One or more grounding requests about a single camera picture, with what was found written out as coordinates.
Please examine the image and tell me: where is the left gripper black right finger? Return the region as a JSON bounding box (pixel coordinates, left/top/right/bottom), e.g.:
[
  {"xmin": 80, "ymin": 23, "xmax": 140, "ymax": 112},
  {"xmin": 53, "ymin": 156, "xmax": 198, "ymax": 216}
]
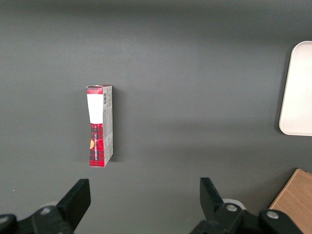
[{"xmin": 189, "ymin": 177, "xmax": 301, "ymax": 234}]

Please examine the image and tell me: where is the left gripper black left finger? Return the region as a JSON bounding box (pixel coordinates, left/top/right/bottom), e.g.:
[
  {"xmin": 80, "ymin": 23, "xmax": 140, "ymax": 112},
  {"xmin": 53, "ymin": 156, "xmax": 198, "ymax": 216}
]
[{"xmin": 0, "ymin": 178, "xmax": 92, "ymax": 234}]

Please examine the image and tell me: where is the beige rectangular tray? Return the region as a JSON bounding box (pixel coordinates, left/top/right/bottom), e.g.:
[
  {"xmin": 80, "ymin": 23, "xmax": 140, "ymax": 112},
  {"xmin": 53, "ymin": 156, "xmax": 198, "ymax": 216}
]
[{"xmin": 278, "ymin": 40, "xmax": 312, "ymax": 137}]

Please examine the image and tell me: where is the red plaid carton box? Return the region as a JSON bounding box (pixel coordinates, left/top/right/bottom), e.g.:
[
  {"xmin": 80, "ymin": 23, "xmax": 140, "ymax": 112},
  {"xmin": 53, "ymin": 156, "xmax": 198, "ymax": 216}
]
[{"xmin": 85, "ymin": 84, "xmax": 114, "ymax": 169}]

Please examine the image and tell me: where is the wooden drawer cabinet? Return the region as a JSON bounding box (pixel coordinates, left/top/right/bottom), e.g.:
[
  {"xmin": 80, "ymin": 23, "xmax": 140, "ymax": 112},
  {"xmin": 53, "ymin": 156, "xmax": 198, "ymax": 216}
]
[{"xmin": 268, "ymin": 168, "xmax": 312, "ymax": 234}]

